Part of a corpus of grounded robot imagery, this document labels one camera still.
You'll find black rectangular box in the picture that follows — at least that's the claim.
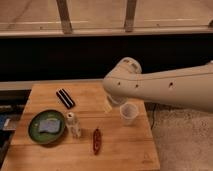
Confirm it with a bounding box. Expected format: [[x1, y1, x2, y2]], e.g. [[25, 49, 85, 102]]
[[56, 89, 75, 109]]

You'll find clear plastic cup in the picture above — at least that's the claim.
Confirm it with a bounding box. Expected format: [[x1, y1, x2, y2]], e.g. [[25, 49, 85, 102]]
[[120, 103, 139, 126]]

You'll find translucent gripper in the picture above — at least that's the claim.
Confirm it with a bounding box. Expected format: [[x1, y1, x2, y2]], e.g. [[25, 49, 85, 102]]
[[103, 95, 127, 113]]

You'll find green plate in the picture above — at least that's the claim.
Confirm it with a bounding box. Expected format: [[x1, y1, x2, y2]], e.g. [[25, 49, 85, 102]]
[[28, 110, 65, 144]]

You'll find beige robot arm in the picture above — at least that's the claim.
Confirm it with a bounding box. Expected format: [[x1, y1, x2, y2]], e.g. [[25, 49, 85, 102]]
[[103, 57, 213, 113]]

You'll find blue sponge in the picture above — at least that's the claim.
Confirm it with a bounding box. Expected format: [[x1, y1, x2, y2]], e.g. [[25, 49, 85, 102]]
[[38, 119, 61, 133]]

